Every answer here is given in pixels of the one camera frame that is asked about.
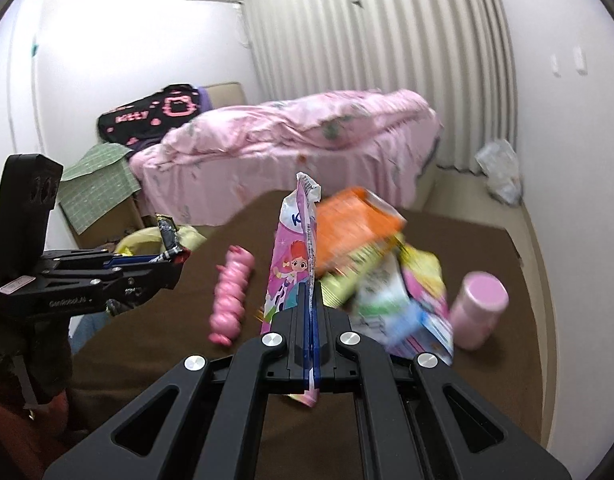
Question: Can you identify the dark red cloth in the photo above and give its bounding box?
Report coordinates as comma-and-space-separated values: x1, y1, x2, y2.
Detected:
0, 390, 74, 480

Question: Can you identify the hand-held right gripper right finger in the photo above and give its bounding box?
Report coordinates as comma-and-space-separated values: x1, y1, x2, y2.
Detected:
312, 287, 573, 480

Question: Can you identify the white curtain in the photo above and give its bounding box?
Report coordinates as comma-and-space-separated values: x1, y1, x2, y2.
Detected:
238, 0, 519, 172

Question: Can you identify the black printed blanket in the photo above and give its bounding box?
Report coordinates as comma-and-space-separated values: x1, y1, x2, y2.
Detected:
97, 83, 206, 149

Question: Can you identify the pink and yellow packet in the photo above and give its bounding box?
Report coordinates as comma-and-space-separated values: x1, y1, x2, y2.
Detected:
399, 244, 449, 322

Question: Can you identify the blue cloth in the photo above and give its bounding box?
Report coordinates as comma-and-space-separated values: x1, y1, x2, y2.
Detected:
69, 307, 110, 349

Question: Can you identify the yellow-green snack packet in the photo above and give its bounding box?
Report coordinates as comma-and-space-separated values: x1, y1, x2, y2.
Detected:
319, 245, 395, 309

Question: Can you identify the white plastic bag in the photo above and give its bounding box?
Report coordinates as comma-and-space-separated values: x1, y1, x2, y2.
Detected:
474, 138, 524, 206

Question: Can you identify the black snack wrapper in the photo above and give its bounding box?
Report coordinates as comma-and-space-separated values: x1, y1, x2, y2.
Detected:
154, 214, 193, 264

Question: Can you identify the cardboard box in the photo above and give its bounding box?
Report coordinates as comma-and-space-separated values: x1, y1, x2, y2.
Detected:
62, 192, 154, 237

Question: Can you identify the pink cup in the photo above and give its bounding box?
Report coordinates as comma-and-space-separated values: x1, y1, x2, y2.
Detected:
446, 270, 510, 351

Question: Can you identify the pink floral blanket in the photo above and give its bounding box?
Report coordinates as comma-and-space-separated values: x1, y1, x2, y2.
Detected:
129, 88, 443, 227

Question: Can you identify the blue and white packet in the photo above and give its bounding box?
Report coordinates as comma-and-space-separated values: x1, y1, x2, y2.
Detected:
386, 304, 456, 367

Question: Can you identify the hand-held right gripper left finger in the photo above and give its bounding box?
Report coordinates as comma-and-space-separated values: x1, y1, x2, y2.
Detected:
42, 281, 313, 480

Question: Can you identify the pink cartoon snack packet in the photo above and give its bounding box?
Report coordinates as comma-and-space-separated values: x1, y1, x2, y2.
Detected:
259, 172, 323, 407

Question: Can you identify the orange snack packet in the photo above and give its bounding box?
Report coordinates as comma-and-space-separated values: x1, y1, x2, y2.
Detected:
314, 187, 407, 279

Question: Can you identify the green and white packet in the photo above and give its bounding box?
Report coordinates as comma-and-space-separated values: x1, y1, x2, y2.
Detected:
351, 255, 414, 347

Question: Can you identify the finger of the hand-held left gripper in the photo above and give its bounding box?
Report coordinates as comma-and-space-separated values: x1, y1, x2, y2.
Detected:
99, 252, 162, 269
104, 260, 190, 312

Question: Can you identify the yellow plastic bag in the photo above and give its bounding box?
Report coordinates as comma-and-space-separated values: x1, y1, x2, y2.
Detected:
114, 224, 208, 257

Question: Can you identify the pink candy packet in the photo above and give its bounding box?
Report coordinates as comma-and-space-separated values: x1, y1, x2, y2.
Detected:
208, 245, 256, 346

